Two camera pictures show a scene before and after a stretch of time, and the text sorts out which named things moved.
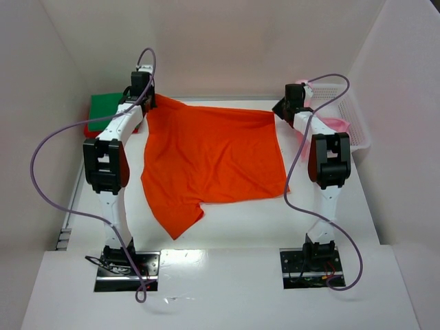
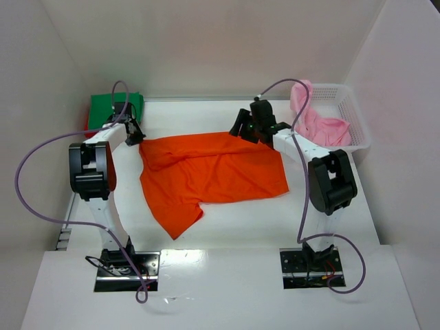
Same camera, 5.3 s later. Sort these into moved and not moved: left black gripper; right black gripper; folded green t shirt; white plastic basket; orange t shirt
Moved: right black gripper; left black gripper; orange t shirt
Not moved: white plastic basket; folded green t shirt
